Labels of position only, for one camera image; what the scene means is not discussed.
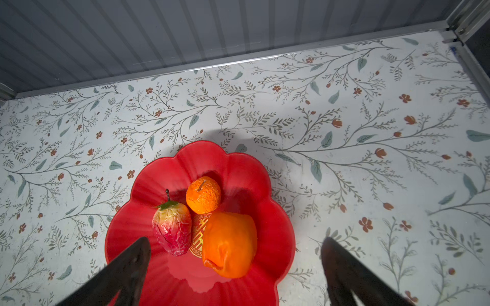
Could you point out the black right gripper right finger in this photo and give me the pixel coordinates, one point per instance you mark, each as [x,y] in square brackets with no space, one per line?
[347,278]

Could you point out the orange persimmon fruit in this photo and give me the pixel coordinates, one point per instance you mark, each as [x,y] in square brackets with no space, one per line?
[229,244]

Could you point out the red flower-shaped fruit bowl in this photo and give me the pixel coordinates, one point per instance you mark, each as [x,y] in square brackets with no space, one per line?
[184,280]

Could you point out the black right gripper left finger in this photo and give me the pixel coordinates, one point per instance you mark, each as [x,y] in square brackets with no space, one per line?
[121,280]

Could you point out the small orange mandarin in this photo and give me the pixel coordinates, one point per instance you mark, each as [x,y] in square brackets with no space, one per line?
[203,195]

